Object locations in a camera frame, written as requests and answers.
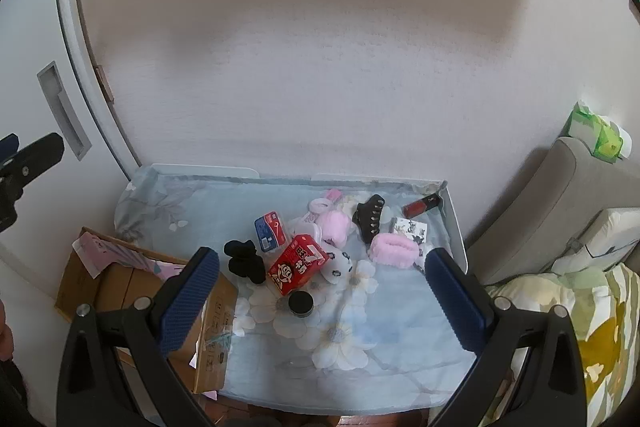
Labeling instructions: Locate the black sock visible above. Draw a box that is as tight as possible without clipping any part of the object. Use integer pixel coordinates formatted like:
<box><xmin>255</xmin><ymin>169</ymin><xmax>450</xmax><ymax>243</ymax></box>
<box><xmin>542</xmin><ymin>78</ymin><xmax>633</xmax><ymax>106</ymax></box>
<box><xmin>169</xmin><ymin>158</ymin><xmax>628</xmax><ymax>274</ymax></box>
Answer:
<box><xmin>223</xmin><ymin>239</ymin><xmax>267</xmax><ymax>285</ymax></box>

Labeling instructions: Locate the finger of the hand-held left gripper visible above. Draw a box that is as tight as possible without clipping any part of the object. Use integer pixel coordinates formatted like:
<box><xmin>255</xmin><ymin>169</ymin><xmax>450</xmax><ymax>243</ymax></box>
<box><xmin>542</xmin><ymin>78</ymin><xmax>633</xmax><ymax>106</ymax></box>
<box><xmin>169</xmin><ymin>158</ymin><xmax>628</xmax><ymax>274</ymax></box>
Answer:
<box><xmin>0</xmin><ymin>133</ymin><xmax>66</xmax><ymax>233</ymax></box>
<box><xmin>0</xmin><ymin>134</ymin><xmax>20</xmax><ymax>164</ymax></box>

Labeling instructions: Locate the pink fluffy scrunchie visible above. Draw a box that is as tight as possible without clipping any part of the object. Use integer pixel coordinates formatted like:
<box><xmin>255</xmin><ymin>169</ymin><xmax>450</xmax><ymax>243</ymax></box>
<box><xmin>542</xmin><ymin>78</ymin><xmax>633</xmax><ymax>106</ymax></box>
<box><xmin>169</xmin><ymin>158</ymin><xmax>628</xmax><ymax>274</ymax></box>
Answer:
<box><xmin>318</xmin><ymin>209</ymin><xmax>353</xmax><ymax>248</ymax></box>

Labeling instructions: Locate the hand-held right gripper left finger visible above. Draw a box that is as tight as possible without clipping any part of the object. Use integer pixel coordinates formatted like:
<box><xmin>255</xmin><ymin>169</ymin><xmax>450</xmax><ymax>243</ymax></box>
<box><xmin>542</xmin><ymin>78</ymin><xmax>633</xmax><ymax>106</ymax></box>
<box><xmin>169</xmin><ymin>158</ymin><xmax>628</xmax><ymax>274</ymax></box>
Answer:
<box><xmin>56</xmin><ymin>247</ymin><xmax>221</xmax><ymax>427</ymax></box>

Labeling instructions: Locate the white pillow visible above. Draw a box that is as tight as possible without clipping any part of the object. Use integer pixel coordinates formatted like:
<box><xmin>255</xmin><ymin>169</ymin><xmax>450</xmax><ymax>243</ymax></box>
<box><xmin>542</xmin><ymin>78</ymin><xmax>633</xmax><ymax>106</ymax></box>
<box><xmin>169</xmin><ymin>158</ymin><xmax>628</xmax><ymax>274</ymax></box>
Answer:
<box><xmin>552</xmin><ymin>207</ymin><xmax>640</xmax><ymax>275</ymax></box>

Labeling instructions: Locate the green tissue pack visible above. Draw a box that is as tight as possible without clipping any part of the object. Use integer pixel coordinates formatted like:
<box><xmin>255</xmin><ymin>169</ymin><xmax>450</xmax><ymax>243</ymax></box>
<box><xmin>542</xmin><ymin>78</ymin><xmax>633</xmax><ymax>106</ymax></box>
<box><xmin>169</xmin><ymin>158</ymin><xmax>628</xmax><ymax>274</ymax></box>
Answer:
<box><xmin>567</xmin><ymin>102</ymin><xmax>633</xmax><ymax>164</ymax></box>

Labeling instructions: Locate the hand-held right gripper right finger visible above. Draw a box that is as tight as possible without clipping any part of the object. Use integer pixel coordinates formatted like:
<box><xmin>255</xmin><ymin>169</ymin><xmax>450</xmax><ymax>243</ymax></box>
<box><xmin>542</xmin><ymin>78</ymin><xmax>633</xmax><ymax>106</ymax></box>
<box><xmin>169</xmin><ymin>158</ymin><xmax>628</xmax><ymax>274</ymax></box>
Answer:
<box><xmin>424</xmin><ymin>248</ymin><xmax>586</xmax><ymax>427</ymax></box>

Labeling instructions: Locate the black round jar lid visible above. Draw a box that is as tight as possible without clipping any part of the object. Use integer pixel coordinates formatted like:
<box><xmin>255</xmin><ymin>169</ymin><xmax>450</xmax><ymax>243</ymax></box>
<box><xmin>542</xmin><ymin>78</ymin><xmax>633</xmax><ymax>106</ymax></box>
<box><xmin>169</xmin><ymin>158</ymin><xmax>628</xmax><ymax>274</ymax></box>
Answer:
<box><xmin>288</xmin><ymin>291</ymin><xmax>315</xmax><ymax>318</ymax></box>

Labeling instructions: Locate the green yellow floral blanket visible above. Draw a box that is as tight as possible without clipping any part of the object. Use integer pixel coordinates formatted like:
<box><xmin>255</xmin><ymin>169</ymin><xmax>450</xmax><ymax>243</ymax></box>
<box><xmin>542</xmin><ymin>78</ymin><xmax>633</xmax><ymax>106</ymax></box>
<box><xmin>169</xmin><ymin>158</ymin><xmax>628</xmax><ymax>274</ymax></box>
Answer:
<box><xmin>485</xmin><ymin>264</ymin><xmax>640</xmax><ymax>427</ymax></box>

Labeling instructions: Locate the black hair claw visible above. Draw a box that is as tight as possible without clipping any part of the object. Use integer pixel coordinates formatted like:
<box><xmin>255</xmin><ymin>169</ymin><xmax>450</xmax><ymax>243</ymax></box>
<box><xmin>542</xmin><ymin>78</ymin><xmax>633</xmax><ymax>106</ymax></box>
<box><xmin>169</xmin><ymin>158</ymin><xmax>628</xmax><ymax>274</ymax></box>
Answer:
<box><xmin>352</xmin><ymin>195</ymin><xmax>386</xmax><ymax>244</ymax></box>

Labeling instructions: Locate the pink fluffy wristband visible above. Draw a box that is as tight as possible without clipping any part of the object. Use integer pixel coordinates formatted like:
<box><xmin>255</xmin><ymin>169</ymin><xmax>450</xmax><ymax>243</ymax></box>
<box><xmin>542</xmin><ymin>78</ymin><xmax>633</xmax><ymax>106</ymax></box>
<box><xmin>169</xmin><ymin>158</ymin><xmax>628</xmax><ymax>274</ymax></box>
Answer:
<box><xmin>368</xmin><ymin>233</ymin><xmax>418</xmax><ymax>267</ymax></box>

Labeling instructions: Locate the blue card pack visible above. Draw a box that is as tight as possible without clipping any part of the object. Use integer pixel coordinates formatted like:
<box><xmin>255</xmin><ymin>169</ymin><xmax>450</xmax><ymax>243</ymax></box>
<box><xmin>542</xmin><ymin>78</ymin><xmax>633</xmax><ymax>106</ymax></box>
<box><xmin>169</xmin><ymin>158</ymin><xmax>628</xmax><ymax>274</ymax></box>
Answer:
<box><xmin>254</xmin><ymin>211</ymin><xmax>291</xmax><ymax>253</ymax></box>

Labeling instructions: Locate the red lipstick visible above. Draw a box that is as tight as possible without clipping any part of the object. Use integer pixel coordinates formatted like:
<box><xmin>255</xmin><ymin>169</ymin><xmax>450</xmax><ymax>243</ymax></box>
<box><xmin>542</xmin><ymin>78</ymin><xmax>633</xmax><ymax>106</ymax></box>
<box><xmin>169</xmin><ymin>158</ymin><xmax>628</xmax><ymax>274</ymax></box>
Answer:
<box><xmin>403</xmin><ymin>194</ymin><xmax>441</xmax><ymax>217</ymax></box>

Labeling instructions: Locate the grey sofa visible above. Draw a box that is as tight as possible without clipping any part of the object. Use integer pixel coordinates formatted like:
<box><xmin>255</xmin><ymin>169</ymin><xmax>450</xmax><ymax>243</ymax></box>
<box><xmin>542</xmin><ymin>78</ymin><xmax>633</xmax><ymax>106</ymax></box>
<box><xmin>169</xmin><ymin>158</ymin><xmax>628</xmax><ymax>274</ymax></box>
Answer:
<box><xmin>467</xmin><ymin>137</ymin><xmax>640</xmax><ymax>285</ymax></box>

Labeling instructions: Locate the white panda print sock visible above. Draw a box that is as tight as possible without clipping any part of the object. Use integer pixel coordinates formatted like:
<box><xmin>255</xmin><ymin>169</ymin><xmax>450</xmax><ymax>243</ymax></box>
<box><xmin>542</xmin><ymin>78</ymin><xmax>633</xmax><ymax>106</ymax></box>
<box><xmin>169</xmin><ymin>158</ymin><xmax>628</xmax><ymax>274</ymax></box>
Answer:
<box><xmin>320</xmin><ymin>247</ymin><xmax>357</xmax><ymax>290</ymax></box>

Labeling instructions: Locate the white desk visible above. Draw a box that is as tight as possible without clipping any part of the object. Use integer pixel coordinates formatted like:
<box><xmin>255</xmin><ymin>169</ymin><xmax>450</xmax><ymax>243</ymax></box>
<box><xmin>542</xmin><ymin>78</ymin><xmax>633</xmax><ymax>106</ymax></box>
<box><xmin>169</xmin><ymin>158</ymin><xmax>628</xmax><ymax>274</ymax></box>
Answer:
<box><xmin>150</xmin><ymin>163</ymin><xmax>469</xmax><ymax>275</ymax></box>

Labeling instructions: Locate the clear plastic packet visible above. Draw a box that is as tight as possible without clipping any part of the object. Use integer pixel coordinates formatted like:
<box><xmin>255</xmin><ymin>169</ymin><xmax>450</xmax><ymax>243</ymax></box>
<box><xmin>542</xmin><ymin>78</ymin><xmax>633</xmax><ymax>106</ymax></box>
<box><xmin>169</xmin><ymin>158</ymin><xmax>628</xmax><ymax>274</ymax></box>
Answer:
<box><xmin>291</xmin><ymin>217</ymin><xmax>321</xmax><ymax>240</ymax></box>

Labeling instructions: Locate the black and white sticker pack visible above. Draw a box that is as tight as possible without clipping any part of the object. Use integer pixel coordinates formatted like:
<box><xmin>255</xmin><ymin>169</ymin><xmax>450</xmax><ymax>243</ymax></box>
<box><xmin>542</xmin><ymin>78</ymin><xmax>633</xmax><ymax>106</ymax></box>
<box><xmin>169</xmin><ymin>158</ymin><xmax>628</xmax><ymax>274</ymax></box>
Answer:
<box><xmin>391</xmin><ymin>217</ymin><xmax>428</xmax><ymax>248</ymax></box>

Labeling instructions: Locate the cardboard box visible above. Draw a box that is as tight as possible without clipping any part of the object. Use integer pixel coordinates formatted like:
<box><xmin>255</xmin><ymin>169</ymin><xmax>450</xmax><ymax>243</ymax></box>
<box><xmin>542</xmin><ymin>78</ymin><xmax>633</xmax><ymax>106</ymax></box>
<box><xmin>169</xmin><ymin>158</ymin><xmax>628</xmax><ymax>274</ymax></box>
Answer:
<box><xmin>54</xmin><ymin>227</ymin><xmax>238</xmax><ymax>395</ymax></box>

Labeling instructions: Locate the white door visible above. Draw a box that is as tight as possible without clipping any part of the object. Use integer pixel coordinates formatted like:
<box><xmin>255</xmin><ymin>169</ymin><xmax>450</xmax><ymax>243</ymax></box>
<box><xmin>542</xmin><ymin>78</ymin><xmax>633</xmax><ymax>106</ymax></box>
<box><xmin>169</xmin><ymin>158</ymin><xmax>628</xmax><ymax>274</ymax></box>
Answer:
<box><xmin>0</xmin><ymin>0</ymin><xmax>141</xmax><ymax>268</ymax></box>

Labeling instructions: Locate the brown door hinge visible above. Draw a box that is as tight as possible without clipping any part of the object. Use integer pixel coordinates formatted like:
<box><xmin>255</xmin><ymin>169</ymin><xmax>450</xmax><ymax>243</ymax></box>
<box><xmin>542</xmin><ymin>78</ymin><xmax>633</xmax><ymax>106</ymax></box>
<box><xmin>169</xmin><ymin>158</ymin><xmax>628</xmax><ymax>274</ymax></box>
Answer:
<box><xmin>95</xmin><ymin>66</ymin><xmax>114</xmax><ymax>102</ymax></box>

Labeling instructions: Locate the red snack box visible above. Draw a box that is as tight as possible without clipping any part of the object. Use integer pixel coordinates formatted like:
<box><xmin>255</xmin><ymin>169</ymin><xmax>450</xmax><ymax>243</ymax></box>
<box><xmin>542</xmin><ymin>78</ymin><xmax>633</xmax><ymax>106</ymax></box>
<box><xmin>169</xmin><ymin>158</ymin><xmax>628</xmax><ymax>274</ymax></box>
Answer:
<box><xmin>267</xmin><ymin>234</ymin><xmax>329</xmax><ymax>297</ymax></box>

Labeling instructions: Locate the pink paper package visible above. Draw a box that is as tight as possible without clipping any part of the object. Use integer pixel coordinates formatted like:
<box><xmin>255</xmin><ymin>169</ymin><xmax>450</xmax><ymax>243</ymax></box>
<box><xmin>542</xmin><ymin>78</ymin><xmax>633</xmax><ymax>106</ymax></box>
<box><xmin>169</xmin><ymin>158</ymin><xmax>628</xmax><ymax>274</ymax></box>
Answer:
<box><xmin>72</xmin><ymin>232</ymin><xmax>187</xmax><ymax>280</ymax></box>

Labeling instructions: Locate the recessed door handle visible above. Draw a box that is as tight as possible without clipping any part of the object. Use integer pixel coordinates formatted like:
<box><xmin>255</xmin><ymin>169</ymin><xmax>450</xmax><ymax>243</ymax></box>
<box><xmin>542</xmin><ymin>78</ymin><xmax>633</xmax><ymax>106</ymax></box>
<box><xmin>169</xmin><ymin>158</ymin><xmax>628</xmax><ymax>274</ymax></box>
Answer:
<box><xmin>36</xmin><ymin>62</ymin><xmax>93</xmax><ymax>158</ymax></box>

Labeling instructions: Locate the floral blue cloth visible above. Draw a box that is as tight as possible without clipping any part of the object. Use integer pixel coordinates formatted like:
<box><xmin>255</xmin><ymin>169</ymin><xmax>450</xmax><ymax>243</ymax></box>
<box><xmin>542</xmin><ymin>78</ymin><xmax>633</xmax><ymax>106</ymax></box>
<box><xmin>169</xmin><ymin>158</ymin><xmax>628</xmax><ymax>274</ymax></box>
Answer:
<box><xmin>114</xmin><ymin>164</ymin><xmax>468</xmax><ymax>413</ymax></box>

